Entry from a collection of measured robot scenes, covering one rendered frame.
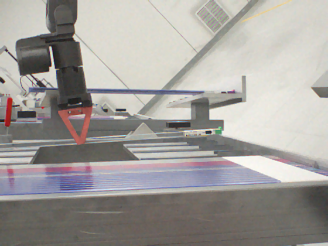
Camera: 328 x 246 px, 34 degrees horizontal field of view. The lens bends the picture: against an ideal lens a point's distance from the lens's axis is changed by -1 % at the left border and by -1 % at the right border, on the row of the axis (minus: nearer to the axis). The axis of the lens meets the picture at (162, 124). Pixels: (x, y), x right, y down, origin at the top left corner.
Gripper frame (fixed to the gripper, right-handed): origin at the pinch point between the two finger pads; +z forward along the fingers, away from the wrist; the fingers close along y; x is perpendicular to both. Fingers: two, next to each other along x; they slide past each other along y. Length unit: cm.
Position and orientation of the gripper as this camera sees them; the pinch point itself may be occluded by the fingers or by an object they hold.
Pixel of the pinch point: (80, 139)
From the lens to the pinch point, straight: 111.7
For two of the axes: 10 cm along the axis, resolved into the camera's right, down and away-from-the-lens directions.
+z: 1.4, 9.9, 0.8
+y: 1.7, 0.5, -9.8
